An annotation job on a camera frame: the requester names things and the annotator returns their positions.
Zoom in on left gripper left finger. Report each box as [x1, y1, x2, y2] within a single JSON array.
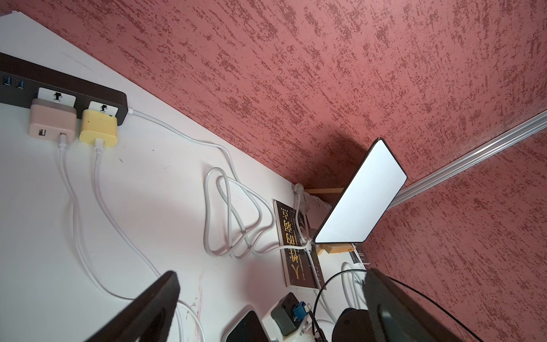
[[88, 271, 180, 341]]

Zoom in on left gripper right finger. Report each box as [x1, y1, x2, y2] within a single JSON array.
[[364, 269, 461, 341]]

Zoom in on phone white cable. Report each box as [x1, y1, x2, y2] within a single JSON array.
[[93, 138, 206, 342], [57, 133, 185, 342]]

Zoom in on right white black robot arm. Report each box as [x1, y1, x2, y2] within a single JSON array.
[[331, 308, 375, 342]]

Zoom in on small black booklet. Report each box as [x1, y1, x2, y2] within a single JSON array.
[[350, 250, 369, 266]]

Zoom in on wooden panel stand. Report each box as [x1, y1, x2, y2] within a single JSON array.
[[305, 188, 354, 255]]

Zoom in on black book gold lettering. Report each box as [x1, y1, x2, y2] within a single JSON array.
[[273, 200, 324, 290]]

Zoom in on white light panel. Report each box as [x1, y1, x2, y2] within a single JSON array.
[[313, 138, 407, 245]]

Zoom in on yellow charger plug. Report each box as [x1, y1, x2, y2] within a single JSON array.
[[79, 109, 118, 148]]

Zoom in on pink charger plug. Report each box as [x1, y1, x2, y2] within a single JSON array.
[[28, 98, 77, 143]]

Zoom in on black power strip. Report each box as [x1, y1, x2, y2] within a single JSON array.
[[1, 54, 128, 125]]

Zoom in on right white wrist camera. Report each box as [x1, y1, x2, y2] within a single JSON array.
[[262, 292, 316, 342]]

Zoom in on thick white power cord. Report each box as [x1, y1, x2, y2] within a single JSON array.
[[127, 107, 317, 259]]

